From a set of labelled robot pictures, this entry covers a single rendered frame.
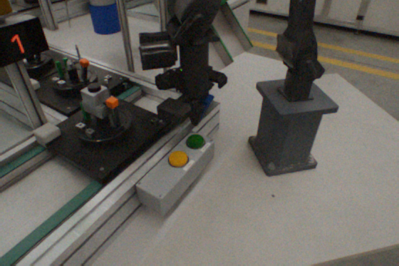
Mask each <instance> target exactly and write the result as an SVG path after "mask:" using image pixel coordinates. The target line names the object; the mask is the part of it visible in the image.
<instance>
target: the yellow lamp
mask: <svg viewBox="0 0 399 266"><path fill-rule="evenodd" d="M11 11H12V8H11V5H10V3H9V0H0V15H3V14H7V13H9V12H11Z"/></svg>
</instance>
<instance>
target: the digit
mask: <svg viewBox="0 0 399 266"><path fill-rule="evenodd" d="M0 37H1V40H2V42H3V43H4V48H5V49H6V52H7V54H8V56H9V59H10V60H11V61H14V60H16V59H18V58H23V57H25V56H29V55H31V54H33V51H32V47H31V44H30V41H29V39H28V36H27V35H26V32H25V29H24V26H23V24H22V25H20V26H15V27H12V28H10V29H6V30H3V31H0Z"/></svg>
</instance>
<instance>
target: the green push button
mask: <svg viewBox="0 0 399 266"><path fill-rule="evenodd" d="M203 143H204V138H203V137H202V136H201V135H200V134H192V135H190V136H189V137H188V138H187V144H188V145H189V146H190V147H192V148H199V147H201V146H202V145H203Z"/></svg>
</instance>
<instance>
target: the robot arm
mask: <svg viewBox="0 0 399 266"><path fill-rule="evenodd" d="M221 3H222V0H177V2H176V4H175V13H174V14H173V16H172V17H171V19H170V20H169V22H168V23H167V25H166V27H165V28H166V30H167V31H163V32H155V33H147V32H145V33H139V34H138V36H139V44H140V46H139V48H138V49H139V51H140V61H141V64H142V70H143V71H147V70H153V69H159V68H170V67H173V66H175V62H176V61H177V46H179V57H180V66H179V67H178V68H171V69H170V70H168V71H166V72H164V73H163V74H161V73H160V74H158V75H157V76H156V77H155V85H156V86H157V89H159V90H165V91H166V90H167V89H171V88H175V90H176V92H178V93H182V95H181V96H180V97H179V98H177V99H173V98H168V99H167V100H165V101H163V102H162V103H161V104H160V105H157V114H158V115H159V116H162V117H164V118H167V119H169V120H171V121H174V122H176V123H179V124H181V123H183V122H184V121H185V120H186V119H187V118H190V120H191V122H192V124H193V125H194V126H196V127H197V126H198V125H199V123H200V121H201V120H202V117H203V115H204V112H205V111H206V110H207V108H208V106H209V104H210V103H211V102H212V100H213V99H214V96H213V95H210V94H209V90H211V89H212V87H213V86H214V82H215V83H218V88H219V89H221V88H222V87H223V86H224V85H226V84H227V79H228V78H227V76H226V75H225V74H224V73H221V72H219V71H214V70H212V66H209V42H216V41H220V37H219V36H218V35H217V34H216V33H215V32H213V30H212V28H211V27H210V26H211V25H212V22H213V21H214V18H215V16H216V15H217V13H218V11H219V9H220V6H221ZM315 8H316V0H289V24H288V26H287V28H286V30H285V32H284V33H283V34H277V36H276V40H277V45H276V49H275V51H276V52H277V53H278V55H279V58H280V59H281V60H282V61H283V64H284V65H285V66H287V67H288V69H287V72H286V78H285V81H284V85H283V86H279V87H278V89H279V90H280V92H281V94H282V95H283V96H284V97H285V99H286V100H287V101H288V102H289V103H293V102H299V101H309V100H313V99H314V98H315V97H314V96H313V95H312V94H311V93H310V91H311V87H312V85H313V82H314V81H315V80H316V79H319V78H321V77H322V75H323V73H324V71H325V68H324V67H323V66H322V65H321V64H320V63H319V62H318V61H317V58H318V44H317V41H316V37H315V34H314V30H313V22H314V13H315ZM179 27H180V28H179Z"/></svg>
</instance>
